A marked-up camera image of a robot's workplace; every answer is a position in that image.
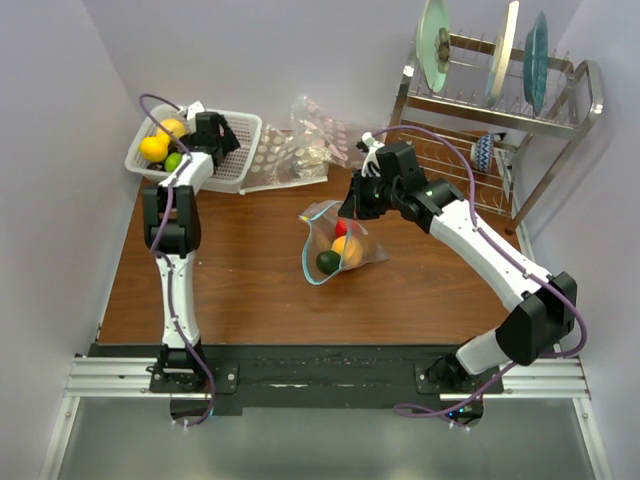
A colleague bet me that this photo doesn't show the yellow pear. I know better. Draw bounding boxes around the yellow pear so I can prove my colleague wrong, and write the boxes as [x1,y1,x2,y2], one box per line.
[139,132,171,163]

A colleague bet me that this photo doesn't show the green lime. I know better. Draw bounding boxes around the green lime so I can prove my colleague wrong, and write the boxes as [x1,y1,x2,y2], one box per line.
[163,152,183,173]

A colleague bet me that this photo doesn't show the large red apple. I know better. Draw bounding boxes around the large red apple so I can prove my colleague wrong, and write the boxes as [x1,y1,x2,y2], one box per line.
[335,218,350,238]

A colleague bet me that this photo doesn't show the teal glass plate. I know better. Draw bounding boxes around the teal glass plate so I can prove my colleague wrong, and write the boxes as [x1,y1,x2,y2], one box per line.
[522,11,549,116]

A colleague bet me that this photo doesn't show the white cream plate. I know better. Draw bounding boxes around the white cream plate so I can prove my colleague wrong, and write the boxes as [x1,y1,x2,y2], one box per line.
[485,1,520,108]

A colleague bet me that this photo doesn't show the pile of spotted plastic bags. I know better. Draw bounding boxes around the pile of spotted plastic bags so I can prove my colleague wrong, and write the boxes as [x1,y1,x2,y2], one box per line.
[240,96,382,195]

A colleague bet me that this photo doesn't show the blue patterned bowl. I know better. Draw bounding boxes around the blue patterned bowl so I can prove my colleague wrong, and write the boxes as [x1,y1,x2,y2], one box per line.
[470,134,495,173]

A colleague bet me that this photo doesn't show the orange peach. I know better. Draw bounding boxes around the orange peach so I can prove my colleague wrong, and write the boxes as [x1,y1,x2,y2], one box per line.
[331,235,364,269]

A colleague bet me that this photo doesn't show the dark green avocado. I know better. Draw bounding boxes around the dark green avocado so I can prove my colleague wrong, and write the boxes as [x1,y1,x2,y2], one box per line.
[316,250,341,275]

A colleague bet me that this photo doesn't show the steel dish rack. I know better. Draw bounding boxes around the steel dish rack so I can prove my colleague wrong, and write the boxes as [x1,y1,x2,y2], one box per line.
[389,39,604,235]

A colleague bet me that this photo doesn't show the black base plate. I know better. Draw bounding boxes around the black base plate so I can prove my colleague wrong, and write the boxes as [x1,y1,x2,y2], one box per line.
[147,345,503,418]

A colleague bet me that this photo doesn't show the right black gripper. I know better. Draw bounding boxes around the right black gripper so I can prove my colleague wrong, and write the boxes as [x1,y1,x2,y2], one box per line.
[339,169,402,220]

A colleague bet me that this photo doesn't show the yellow apple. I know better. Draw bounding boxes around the yellow apple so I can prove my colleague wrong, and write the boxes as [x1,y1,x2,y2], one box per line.
[156,118,188,138]

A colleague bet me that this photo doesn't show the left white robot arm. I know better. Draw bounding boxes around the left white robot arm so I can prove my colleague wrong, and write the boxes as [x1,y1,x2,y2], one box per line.
[143,111,239,392]

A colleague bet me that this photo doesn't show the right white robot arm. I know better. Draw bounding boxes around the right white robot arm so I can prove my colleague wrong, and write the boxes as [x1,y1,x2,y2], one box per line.
[339,134,577,393]

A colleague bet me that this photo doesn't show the white plastic basket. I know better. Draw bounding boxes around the white plastic basket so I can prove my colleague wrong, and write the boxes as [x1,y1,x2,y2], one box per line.
[124,110,262,194]

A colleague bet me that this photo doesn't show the pale green plate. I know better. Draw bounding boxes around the pale green plate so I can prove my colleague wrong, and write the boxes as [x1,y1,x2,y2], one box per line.
[416,0,451,93]

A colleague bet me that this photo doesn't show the blue zip top bag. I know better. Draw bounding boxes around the blue zip top bag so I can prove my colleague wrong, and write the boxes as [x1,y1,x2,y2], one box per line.
[298,200,389,286]

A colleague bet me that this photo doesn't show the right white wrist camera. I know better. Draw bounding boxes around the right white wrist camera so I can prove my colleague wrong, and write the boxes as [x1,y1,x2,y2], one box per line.
[356,132,384,177]

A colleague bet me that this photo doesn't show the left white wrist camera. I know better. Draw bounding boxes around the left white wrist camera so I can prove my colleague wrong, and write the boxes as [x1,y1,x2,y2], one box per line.
[177,101,206,121]

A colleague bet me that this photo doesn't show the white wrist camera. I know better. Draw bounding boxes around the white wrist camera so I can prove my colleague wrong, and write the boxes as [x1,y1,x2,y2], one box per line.
[177,101,206,121]
[356,132,384,177]

